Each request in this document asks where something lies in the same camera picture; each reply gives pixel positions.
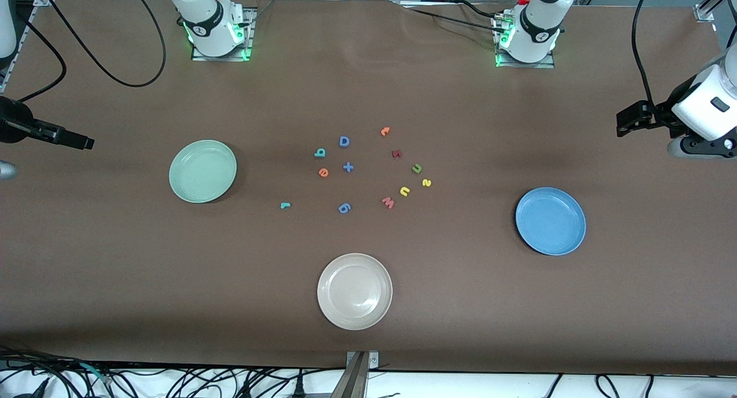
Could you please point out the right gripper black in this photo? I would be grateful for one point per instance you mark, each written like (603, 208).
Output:
(12, 127)

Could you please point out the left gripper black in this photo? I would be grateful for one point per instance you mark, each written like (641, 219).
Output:
(660, 112)

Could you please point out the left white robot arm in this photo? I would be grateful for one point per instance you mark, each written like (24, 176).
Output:
(538, 23)

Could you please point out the blue plate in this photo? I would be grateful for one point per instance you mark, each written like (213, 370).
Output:
(550, 221)

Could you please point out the brown table cover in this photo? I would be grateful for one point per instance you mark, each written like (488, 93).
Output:
(115, 271)

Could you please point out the light green plate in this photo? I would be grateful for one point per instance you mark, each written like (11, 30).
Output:
(202, 171)

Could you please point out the pink foam letter w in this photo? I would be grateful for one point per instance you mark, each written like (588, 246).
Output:
(388, 203)

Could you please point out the blue foam letter D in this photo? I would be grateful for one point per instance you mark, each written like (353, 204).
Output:
(344, 141)

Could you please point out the blue foam number 6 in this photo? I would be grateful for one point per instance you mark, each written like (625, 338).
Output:
(344, 208)

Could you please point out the beige plate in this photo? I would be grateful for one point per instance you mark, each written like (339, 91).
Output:
(354, 291)

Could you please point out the black power plug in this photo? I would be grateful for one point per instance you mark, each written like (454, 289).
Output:
(299, 389)

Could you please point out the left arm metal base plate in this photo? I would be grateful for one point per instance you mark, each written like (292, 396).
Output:
(547, 64)

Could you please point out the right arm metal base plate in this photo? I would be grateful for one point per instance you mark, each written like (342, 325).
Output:
(249, 35)

